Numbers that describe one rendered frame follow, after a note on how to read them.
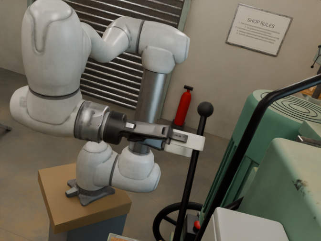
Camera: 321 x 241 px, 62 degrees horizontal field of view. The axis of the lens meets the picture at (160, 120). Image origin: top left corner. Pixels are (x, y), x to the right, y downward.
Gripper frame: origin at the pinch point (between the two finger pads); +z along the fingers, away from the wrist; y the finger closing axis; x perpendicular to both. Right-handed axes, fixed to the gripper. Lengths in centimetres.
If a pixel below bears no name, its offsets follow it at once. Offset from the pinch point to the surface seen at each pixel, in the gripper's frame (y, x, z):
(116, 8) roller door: -240, 191, -96
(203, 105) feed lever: 7.8, 7.7, -0.7
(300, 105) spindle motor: 15.7, 9.6, 15.3
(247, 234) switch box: 38.8, -12.3, -0.3
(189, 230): -25.6, -20.7, 8.5
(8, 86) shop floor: -294, 70, -218
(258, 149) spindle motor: 18.0, -0.8, 8.0
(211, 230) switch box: 37.6, -12.8, -2.7
